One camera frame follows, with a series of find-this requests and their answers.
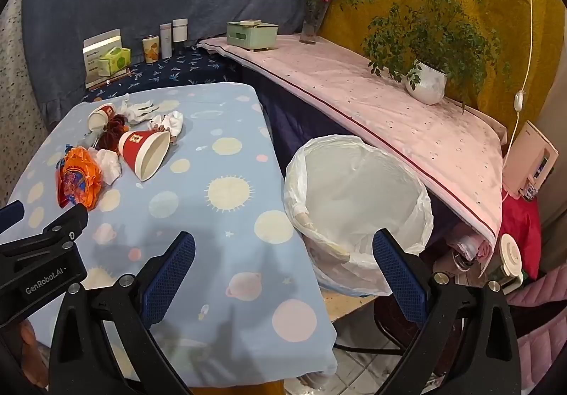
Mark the pink quilted garment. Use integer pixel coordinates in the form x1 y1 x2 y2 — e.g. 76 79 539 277
505 266 562 395

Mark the small red paper cup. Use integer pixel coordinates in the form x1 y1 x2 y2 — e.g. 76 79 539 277
88 102 117 132

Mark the large red paper cup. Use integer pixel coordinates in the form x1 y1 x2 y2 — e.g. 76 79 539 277
118 130 171 182

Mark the white cable with switch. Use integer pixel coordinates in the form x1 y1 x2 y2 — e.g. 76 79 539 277
507 0 536 156

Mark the tan dotted scrunchie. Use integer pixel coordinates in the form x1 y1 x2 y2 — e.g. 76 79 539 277
97 113 132 152

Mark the green tissue pack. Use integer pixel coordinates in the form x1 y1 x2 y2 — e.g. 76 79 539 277
98 48 132 77

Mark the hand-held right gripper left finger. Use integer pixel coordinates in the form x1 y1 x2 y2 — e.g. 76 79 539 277
48 231 196 395

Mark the bin with white plastic bag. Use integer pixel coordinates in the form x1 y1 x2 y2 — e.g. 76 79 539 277
283 134 434 297

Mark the brown pen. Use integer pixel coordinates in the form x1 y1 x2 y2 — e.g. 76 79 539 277
88 69 134 91

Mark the crumpled white tissue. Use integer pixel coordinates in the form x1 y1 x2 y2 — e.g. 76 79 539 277
91 148 123 185

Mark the dark purple cloth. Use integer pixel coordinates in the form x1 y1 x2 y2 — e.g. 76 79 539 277
241 66 448 227

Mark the navy printed cloth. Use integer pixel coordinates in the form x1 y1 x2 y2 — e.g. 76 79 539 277
82 43 242 103

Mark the red cloth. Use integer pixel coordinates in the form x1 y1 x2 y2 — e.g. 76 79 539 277
500 193 544 281

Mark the white glove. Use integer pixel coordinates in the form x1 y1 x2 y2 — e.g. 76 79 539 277
117 94 157 125

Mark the green tissue box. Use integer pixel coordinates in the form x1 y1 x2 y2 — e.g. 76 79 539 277
226 20 279 52

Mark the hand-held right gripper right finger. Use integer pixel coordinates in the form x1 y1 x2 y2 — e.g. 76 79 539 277
372 229 520 395

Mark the orange snack wrapper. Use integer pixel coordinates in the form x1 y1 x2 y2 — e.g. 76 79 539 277
55 147 103 212

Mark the light blue planet-print tablecloth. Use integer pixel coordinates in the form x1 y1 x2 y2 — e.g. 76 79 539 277
0 82 339 387

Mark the pink tablecloth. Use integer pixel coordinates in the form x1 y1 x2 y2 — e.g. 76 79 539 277
197 34 508 245

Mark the glass vase with red flowers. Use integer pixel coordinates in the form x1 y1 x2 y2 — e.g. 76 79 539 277
296 0 339 45

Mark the white mesh sock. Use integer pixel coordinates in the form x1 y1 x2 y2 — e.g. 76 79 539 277
164 110 185 143

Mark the person's left hand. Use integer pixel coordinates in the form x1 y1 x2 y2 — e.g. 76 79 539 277
18 319 49 389

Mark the white round lidded container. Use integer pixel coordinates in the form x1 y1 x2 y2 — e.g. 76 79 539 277
489 233 526 289

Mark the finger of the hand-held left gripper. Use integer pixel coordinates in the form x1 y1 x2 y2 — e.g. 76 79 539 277
18 203 89 250
0 200 26 227

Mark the green plant in white pot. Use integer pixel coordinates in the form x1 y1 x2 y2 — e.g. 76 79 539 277
341 0 510 106

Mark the white card box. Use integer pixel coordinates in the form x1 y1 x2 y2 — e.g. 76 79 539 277
83 28 122 88

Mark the slim white bottle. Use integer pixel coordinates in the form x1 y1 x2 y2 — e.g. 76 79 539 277
159 23 173 59

